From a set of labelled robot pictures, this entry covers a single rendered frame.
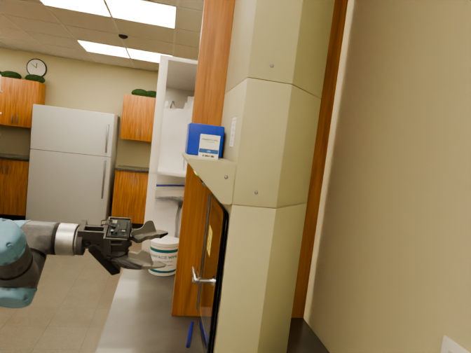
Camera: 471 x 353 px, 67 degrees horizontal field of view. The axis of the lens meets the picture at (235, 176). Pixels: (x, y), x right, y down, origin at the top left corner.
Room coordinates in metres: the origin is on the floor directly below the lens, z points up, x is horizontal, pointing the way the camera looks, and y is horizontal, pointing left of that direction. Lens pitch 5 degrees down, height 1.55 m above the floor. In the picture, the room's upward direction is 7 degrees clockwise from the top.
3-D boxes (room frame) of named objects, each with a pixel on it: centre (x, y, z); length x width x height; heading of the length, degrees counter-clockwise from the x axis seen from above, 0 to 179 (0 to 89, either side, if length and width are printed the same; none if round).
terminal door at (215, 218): (0.99, 0.04, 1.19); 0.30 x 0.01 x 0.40; 11
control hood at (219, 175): (0.98, 0.09, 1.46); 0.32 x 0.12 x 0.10; 12
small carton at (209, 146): (0.91, 0.08, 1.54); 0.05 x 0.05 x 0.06; 3
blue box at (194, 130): (1.06, 0.11, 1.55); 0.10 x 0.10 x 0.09; 12
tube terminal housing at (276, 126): (1.01, -0.09, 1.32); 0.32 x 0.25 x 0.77; 12
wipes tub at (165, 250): (1.57, 0.28, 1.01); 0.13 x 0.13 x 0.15
